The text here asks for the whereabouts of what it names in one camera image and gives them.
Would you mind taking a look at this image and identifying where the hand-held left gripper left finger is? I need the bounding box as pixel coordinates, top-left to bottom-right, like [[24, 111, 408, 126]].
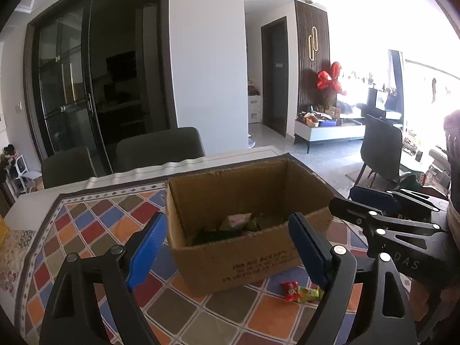
[[39, 212, 168, 345]]

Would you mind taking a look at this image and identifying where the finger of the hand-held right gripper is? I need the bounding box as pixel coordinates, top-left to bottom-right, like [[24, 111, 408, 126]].
[[348, 186, 443, 214], [329, 196, 449, 246]]

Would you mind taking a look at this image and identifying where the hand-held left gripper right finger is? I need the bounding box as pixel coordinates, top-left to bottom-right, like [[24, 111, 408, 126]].
[[288, 212, 417, 345]]

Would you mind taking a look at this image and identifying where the light green snack packet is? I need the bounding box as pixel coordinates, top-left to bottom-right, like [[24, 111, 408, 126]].
[[298, 285, 325, 304]]

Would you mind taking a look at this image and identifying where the small red snack packet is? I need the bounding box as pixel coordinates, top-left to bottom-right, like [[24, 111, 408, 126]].
[[281, 282, 301, 303]]

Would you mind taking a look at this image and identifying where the round green yellow snack packet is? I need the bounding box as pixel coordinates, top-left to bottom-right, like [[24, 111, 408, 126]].
[[246, 213, 274, 232]]

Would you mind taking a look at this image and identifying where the brown cardboard box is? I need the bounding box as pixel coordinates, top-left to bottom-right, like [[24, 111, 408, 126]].
[[164, 157, 337, 296]]

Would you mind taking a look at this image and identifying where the white yellow snack packet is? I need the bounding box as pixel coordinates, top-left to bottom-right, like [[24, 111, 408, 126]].
[[218, 213, 253, 232]]

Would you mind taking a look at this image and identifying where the green garment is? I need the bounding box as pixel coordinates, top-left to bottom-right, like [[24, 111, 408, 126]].
[[397, 172, 425, 192]]

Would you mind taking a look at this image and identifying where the dark grey dining chair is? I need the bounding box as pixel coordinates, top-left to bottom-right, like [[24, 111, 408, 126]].
[[41, 146, 98, 189], [356, 114, 405, 188], [115, 127, 206, 174]]

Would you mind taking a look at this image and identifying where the colourful checkered tablecloth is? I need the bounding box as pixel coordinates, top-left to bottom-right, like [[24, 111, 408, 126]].
[[16, 153, 432, 345]]

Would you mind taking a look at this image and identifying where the white low cabinet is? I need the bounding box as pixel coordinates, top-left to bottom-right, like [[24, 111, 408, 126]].
[[294, 118, 366, 154]]

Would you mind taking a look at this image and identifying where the red bow balloon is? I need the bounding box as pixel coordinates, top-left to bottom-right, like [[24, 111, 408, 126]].
[[316, 61, 348, 97]]

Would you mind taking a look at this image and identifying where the floral patterned cloth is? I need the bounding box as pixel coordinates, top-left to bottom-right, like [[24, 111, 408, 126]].
[[0, 228, 37, 296]]

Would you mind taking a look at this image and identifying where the white drawer cabinet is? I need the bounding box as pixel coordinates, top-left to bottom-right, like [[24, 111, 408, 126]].
[[248, 93, 263, 125]]

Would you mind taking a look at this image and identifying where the white toy rack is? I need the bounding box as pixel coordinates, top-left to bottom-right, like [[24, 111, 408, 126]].
[[3, 144, 37, 195]]

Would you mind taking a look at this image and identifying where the dark interior door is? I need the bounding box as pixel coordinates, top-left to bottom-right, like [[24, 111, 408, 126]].
[[260, 16, 290, 138]]

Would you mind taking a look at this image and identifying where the black glass sliding door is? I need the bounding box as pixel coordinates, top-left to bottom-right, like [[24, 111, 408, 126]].
[[23, 0, 179, 175]]

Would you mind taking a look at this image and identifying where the gold wall ornament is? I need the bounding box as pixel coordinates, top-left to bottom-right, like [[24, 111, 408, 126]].
[[307, 27, 321, 60]]

